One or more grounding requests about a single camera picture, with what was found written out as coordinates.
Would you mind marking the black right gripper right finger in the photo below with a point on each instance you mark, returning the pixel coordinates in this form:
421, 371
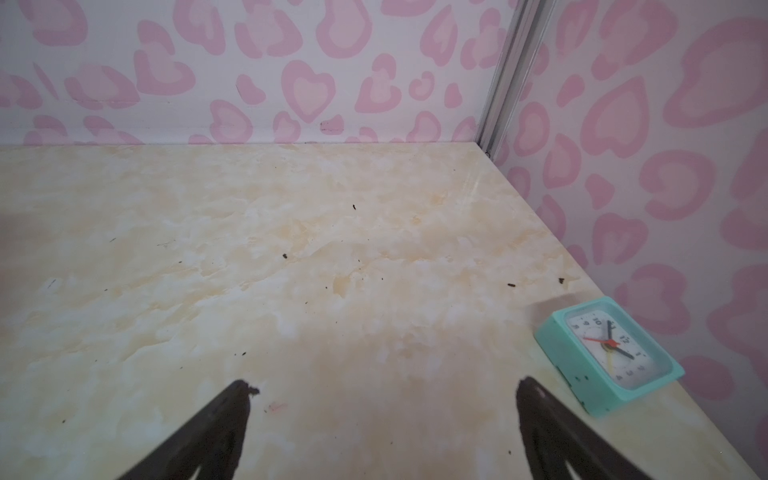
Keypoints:
559, 445

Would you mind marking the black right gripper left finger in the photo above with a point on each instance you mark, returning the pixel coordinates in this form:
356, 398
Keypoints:
208, 446

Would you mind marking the mint green alarm clock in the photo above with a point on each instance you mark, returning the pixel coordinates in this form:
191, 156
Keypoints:
607, 359

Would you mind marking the aluminium corner post right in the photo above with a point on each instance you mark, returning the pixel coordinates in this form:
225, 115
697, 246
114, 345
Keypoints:
527, 28

